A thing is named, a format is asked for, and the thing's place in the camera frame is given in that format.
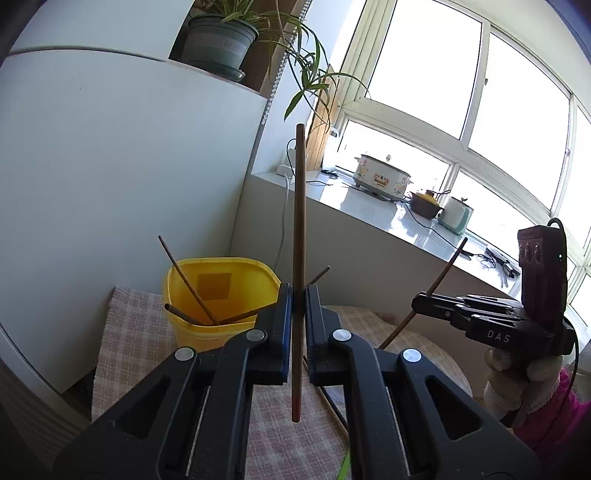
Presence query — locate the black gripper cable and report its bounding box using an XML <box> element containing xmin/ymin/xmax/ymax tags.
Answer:
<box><xmin>546</xmin><ymin>217</ymin><xmax>581</xmax><ymax>398</ymax></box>

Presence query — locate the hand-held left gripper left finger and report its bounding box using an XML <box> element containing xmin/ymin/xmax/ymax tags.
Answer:
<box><xmin>53</xmin><ymin>282</ymin><xmax>296</xmax><ymax>480</ymax></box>

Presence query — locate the person's right forearm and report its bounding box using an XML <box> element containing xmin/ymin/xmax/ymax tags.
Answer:
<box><xmin>512</xmin><ymin>362</ymin><xmax>591</xmax><ymax>455</ymax></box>

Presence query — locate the black hair straightener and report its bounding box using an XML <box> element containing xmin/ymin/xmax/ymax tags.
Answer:
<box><xmin>485</xmin><ymin>247</ymin><xmax>521</xmax><ymax>278</ymax></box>

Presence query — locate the floral white slow cooker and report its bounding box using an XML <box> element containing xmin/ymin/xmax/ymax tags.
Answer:
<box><xmin>353</xmin><ymin>154</ymin><xmax>413</xmax><ymax>202</ymax></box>

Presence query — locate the wooden board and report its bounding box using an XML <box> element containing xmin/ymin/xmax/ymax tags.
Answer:
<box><xmin>307</xmin><ymin>65</ymin><xmax>341</xmax><ymax>170</ymax></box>

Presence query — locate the brown pot with yellow lid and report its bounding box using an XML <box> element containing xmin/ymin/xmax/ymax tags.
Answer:
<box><xmin>409</xmin><ymin>189</ymin><xmax>447</xmax><ymax>220</ymax></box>

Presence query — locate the white radiator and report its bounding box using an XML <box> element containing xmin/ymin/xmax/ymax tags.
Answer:
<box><xmin>0</xmin><ymin>360</ymin><xmax>93</xmax><ymax>480</ymax></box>

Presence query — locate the white window frame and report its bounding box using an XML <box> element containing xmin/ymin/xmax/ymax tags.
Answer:
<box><xmin>330</xmin><ymin>0</ymin><xmax>591</xmax><ymax>324</ymax></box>

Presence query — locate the spider plant in green pot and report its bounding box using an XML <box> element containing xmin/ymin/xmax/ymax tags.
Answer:
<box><xmin>180</xmin><ymin>0</ymin><xmax>370</xmax><ymax>134</ymax></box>

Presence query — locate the white bead chain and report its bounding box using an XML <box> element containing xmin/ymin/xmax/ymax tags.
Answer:
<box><xmin>261</xmin><ymin>0</ymin><xmax>311</xmax><ymax>126</ymax></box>

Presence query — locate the black chopstick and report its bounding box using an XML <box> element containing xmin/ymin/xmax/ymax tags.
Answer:
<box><xmin>302</xmin><ymin>354</ymin><xmax>349</xmax><ymax>432</ymax></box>

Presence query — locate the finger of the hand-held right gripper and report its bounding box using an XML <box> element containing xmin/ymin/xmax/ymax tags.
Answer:
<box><xmin>411</xmin><ymin>292</ymin><xmax>491</xmax><ymax>341</ymax></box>
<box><xmin>464</xmin><ymin>294</ymin><xmax>528</xmax><ymax>317</ymax></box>

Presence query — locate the yellow plastic container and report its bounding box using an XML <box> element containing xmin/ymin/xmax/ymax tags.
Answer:
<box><xmin>163</xmin><ymin>257</ymin><xmax>282</xmax><ymax>354</ymax></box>

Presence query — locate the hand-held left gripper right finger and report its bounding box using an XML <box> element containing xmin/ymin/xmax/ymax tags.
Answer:
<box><xmin>302</xmin><ymin>284</ymin><xmax>541</xmax><ymax>480</ymax></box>

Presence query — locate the white refrigerator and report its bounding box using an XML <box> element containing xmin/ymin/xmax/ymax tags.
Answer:
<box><xmin>0</xmin><ymin>0</ymin><xmax>278</xmax><ymax>407</ymax></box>

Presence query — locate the white windowsill counter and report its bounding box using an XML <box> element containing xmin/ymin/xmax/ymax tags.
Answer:
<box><xmin>252</xmin><ymin>168</ymin><xmax>523</xmax><ymax>301</ymax></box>

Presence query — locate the person's right hand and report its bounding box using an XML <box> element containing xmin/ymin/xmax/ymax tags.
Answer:
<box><xmin>482</xmin><ymin>346</ymin><xmax>570</xmax><ymax>429</ymax></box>

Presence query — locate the brown red-tipped chopstick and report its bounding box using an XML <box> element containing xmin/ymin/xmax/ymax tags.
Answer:
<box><xmin>219</xmin><ymin>265</ymin><xmax>332</xmax><ymax>325</ymax></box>
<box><xmin>164</xmin><ymin>303</ymin><xmax>213</xmax><ymax>328</ymax></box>
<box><xmin>158</xmin><ymin>235</ymin><xmax>220</xmax><ymax>325</ymax></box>
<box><xmin>378</xmin><ymin>236</ymin><xmax>468</xmax><ymax>350</ymax></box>
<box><xmin>291</xmin><ymin>123</ymin><xmax>306</xmax><ymax>423</ymax></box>

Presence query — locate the pink checked cloth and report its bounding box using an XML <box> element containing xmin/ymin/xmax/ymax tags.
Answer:
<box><xmin>91</xmin><ymin>286</ymin><xmax>474</xmax><ymax>480</ymax></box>

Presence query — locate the white charger with black cable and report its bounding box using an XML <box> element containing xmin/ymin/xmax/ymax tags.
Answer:
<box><xmin>285</xmin><ymin>137</ymin><xmax>334</xmax><ymax>186</ymax></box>

